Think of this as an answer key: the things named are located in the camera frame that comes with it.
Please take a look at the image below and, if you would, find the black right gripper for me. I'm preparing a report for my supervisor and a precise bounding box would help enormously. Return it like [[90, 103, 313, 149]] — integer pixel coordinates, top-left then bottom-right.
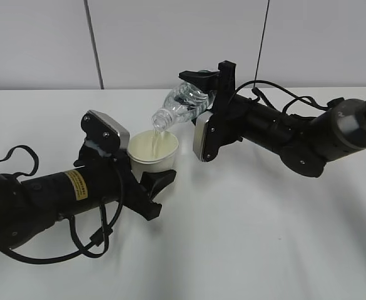
[[178, 61, 251, 153]]

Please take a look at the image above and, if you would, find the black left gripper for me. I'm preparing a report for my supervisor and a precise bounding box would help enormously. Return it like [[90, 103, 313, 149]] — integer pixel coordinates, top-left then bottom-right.
[[74, 145, 176, 221]]

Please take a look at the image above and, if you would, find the clear green-label water bottle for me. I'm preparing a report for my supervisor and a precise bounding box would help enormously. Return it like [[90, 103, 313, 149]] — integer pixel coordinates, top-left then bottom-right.
[[151, 81, 216, 133]]

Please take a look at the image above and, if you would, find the white paper cup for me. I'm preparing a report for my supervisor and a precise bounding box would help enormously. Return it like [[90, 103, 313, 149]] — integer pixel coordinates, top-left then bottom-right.
[[128, 129, 179, 180]]

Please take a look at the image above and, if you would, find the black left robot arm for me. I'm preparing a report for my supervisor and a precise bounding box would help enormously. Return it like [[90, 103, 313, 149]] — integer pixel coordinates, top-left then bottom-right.
[[0, 145, 176, 249]]

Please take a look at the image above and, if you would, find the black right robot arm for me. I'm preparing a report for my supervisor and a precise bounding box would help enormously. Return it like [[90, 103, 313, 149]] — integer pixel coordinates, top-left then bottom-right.
[[179, 61, 366, 178]]

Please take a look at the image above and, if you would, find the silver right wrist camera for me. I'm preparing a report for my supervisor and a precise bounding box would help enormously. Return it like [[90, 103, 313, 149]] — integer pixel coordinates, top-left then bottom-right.
[[193, 111, 220, 162]]

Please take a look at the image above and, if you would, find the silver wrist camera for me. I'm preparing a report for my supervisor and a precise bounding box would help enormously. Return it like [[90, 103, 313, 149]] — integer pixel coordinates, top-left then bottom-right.
[[193, 111, 220, 162], [81, 109, 130, 157]]

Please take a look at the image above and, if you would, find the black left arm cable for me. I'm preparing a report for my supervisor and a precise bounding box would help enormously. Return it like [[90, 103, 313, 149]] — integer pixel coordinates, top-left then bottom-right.
[[1, 162, 124, 265]]

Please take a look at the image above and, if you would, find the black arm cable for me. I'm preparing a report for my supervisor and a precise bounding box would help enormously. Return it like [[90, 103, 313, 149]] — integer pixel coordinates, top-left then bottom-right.
[[1, 162, 124, 265], [232, 80, 337, 116]]

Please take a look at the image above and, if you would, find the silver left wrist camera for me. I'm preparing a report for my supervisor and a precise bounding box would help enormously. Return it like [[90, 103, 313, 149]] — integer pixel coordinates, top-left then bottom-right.
[[81, 109, 130, 157]]

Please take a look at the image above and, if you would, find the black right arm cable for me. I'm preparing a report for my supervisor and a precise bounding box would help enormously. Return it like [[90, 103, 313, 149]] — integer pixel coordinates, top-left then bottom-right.
[[232, 80, 337, 116]]

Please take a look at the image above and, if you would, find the black left rear cable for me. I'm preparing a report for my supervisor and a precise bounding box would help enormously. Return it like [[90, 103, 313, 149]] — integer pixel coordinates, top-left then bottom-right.
[[0, 144, 40, 179]]

